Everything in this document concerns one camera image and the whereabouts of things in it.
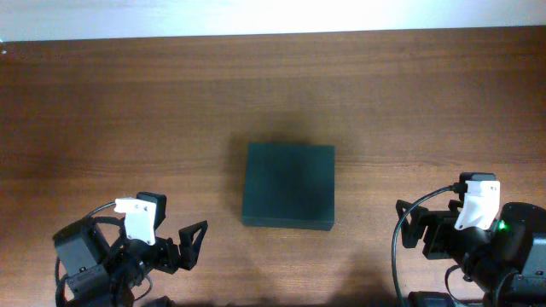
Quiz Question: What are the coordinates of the dark green box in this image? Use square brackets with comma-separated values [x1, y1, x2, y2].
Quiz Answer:
[241, 142, 335, 231]

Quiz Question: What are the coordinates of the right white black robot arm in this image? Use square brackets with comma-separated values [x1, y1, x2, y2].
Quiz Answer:
[401, 200, 545, 306]

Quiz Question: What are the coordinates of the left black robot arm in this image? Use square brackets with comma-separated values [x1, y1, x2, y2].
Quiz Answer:
[53, 217, 208, 306]

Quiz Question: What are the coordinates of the right black camera cable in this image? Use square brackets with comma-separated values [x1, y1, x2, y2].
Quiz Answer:
[391, 183, 468, 307]

